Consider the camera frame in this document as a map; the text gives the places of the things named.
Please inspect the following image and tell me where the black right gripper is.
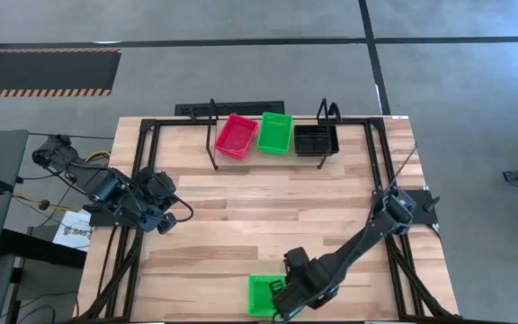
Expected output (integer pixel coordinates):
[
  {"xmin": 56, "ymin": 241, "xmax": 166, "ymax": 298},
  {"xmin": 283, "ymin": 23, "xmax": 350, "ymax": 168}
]
[{"xmin": 268, "ymin": 246, "xmax": 337, "ymax": 320}]

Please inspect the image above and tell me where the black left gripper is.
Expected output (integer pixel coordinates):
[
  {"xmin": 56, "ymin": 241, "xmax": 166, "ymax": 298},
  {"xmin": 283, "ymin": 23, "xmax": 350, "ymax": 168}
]
[{"xmin": 121, "ymin": 168, "xmax": 179, "ymax": 235}]

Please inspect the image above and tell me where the green plastic basket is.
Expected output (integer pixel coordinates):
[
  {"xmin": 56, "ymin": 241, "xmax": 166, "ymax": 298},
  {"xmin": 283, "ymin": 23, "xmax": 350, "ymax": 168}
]
[
  {"xmin": 247, "ymin": 274, "xmax": 290, "ymax": 318},
  {"xmin": 256, "ymin": 112, "xmax": 294, "ymax": 156}
]

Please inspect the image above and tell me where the red plastic basket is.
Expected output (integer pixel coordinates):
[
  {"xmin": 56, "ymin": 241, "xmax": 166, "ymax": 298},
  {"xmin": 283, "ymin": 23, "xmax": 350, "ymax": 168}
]
[{"xmin": 214, "ymin": 112, "xmax": 260, "ymax": 160}]

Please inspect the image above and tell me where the black plastic basket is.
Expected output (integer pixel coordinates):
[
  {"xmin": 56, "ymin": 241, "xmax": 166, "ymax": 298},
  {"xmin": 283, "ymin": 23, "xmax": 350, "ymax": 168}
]
[{"xmin": 293, "ymin": 124, "xmax": 341, "ymax": 158}]

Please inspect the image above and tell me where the white printed paper sheet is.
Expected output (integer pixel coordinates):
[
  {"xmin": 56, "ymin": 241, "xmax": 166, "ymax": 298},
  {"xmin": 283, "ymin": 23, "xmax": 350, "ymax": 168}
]
[{"xmin": 51, "ymin": 209, "xmax": 94, "ymax": 252}]

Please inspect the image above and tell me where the black furniture beam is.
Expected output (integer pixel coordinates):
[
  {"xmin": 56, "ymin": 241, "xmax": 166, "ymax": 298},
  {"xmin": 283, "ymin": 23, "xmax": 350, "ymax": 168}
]
[{"xmin": 0, "ymin": 228, "xmax": 87, "ymax": 269}]

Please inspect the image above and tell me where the black mat orange striped edge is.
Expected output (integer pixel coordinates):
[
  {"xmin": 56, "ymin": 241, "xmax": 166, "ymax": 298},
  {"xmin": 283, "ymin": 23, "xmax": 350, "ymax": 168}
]
[{"xmin": 0, "ymin": 48, "xmax": 122, "ymax": 98}]

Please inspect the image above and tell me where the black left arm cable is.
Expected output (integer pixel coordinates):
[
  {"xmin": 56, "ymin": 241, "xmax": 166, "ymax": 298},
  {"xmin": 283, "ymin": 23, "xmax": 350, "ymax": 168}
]
[{"xmin": 168, "ymin": 193, "xmax": 195, "ymax": 225}]

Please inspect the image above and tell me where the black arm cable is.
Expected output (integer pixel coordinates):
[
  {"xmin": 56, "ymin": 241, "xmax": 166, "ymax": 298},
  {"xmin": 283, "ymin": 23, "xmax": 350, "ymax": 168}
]
[
  {"xmin": 369, "ymin": 142, "xmax": 418, "ymax": 226},
  {"xmin": 168, "ymin": 193, "xmax": 195, "ymax": 225}
]

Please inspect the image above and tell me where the yellow cable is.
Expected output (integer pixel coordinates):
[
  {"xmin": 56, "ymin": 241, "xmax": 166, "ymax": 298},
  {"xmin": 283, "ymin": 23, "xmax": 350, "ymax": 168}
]
[{"xmin": 13, "ymin": 150, "xmax": 112, "ymax": 213}]

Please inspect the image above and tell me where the black aluminium table frame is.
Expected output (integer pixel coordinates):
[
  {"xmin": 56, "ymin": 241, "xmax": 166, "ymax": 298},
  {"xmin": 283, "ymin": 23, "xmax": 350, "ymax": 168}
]
[{"xmin": 76, "ymin": 116, "xmax": 462, "ymax": 323}]

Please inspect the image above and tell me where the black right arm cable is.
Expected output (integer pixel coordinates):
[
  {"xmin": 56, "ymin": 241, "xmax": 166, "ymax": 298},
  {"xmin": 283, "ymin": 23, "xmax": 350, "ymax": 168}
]
[{"xmin": 369, "ymin": 142, "xmax": 418, "ymax": 226}]

